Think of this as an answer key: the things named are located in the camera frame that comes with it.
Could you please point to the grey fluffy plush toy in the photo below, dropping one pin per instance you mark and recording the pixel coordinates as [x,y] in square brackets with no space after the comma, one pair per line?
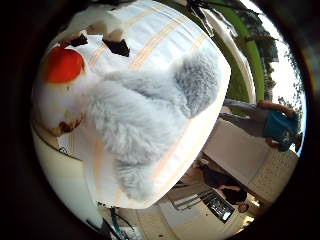
[143,116]

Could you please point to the white striped tablecloth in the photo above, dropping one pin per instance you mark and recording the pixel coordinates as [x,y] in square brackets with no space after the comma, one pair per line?
[160,36]

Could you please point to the red round toy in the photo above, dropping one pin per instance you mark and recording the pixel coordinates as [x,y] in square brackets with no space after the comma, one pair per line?
[64,65]

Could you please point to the person in black shirt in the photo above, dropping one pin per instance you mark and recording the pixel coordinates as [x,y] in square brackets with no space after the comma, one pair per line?
[221,181]

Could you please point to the person in blue shirt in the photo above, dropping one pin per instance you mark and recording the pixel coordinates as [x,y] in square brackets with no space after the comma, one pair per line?
[276,125]

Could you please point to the blue and black metal frame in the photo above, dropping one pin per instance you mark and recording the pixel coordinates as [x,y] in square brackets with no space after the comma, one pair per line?
[116,223]

